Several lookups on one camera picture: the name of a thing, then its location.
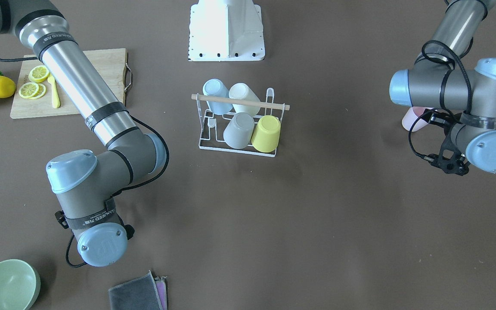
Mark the pink plastic cup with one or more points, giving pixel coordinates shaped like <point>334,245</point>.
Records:
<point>409,122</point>

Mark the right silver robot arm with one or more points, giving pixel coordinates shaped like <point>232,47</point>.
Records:
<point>86,184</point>

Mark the grey cup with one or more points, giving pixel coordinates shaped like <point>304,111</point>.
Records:
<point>239,131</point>

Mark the yellow cup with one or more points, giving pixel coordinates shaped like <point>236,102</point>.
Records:
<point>266,134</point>

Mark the cream white cup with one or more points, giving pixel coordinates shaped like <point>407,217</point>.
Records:
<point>242,91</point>

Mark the light blue cup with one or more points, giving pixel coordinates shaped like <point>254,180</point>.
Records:
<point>215,87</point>

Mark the bamboo cutting board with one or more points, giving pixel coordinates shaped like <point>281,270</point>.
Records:
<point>111,64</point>

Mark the grey folded cloth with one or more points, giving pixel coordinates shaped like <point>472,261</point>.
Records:
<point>143,293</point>

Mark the lemon slice upper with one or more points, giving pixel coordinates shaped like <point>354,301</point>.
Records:
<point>38,74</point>

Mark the lemon slice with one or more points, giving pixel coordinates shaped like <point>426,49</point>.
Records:
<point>32,90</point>
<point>38,74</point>

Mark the lemon slice lower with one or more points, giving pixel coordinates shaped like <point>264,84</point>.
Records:
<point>32,90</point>

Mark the green bowl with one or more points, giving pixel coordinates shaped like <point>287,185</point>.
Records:
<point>19,285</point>

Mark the white wire cup rack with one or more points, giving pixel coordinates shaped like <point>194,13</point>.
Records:
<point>213,126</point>

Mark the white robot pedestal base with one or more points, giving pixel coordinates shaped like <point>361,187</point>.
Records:
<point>226,30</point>

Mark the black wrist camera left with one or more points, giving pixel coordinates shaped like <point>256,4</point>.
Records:
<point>449,159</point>

